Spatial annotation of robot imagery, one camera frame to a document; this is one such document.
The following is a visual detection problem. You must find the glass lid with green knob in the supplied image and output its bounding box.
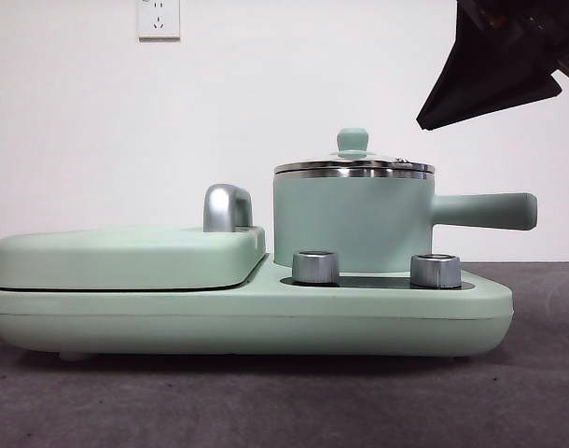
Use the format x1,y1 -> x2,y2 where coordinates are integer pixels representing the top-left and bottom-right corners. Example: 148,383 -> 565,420
273,129 -> 436,175

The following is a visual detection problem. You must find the silver control knob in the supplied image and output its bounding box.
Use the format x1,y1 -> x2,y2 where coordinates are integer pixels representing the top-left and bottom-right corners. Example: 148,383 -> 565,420
291,250 -> 340,285
409,254 -> 462,288

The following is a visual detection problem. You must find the mint green breakfast machine base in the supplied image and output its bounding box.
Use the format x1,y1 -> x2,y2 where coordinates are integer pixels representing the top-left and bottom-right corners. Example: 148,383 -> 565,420
0,251 -> 515,363

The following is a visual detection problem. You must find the white wall socket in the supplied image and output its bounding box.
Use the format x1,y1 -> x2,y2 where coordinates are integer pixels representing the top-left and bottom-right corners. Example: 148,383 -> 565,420
137,0 -> 181,42

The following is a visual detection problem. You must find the mint green pot with handle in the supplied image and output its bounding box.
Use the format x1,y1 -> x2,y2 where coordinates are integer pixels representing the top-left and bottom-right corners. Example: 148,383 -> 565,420
272,168 -> 539,275

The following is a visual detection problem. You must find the mint green cover silver handle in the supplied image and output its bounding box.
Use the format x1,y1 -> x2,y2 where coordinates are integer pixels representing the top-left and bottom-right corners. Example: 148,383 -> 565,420
0,184 -> 267,290

